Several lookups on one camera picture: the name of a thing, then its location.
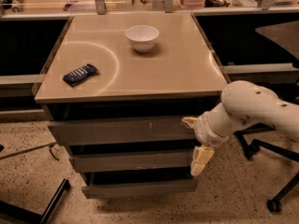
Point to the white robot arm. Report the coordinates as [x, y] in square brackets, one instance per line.
[243, 104]

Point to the grey middle drawer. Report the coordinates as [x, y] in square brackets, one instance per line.
[131, 161]

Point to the grey bottom drawer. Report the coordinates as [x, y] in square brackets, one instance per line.
[140, 189]

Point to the dark blue snack packet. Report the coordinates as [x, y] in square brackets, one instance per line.
[80, 74]

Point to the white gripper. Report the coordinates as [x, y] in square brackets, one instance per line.
[204, 132]

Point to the grey top drawer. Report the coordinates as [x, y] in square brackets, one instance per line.
[119, 131]

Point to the beige top drawer cabinet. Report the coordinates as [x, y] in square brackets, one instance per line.
[178, 77]

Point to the grey drawer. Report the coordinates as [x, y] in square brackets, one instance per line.
[119, 131]
[140, 189]
[131, 161]

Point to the white ceramic bowl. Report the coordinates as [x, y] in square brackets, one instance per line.
[142, 38]

